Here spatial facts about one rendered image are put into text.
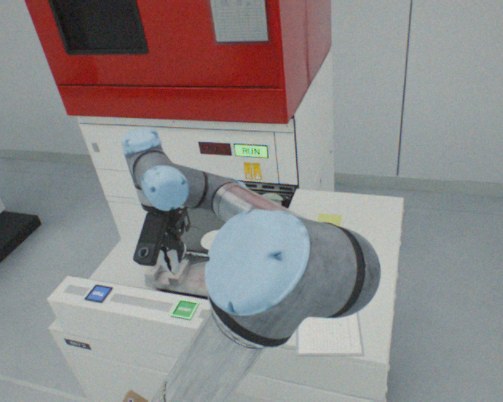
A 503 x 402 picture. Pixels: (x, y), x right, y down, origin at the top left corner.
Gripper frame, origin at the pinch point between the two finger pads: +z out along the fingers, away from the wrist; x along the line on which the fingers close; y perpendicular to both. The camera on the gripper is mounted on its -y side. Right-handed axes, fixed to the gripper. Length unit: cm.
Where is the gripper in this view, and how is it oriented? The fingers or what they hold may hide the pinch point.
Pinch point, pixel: (172, 271)
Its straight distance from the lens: 110.5
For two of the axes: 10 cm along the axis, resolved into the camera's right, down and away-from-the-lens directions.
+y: 3.1, -5.8, 7.5
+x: -9.4, -0.9, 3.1
